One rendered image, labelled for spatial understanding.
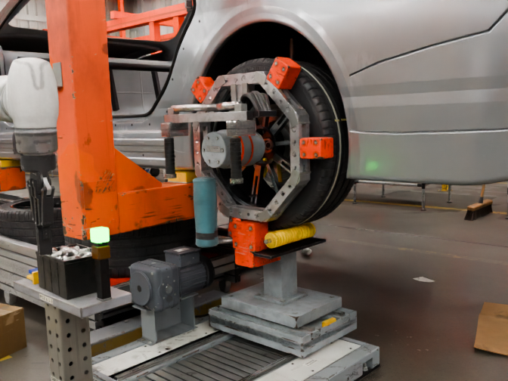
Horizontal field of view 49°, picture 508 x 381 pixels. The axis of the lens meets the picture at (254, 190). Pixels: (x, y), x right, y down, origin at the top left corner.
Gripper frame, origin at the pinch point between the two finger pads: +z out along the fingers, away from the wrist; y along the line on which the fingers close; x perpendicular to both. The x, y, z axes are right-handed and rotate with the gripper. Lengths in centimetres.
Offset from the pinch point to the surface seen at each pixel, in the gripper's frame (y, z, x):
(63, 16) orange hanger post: -76, -61, 35
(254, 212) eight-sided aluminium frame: -28, 10, 85
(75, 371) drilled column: -33, 53, 16
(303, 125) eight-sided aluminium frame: -10, -22, 92
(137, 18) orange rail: -965, -183, 516
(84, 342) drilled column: -34, 45, 20
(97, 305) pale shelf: -14.8, 25.7, 17.7
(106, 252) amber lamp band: -16.0, 11.0, 22.0
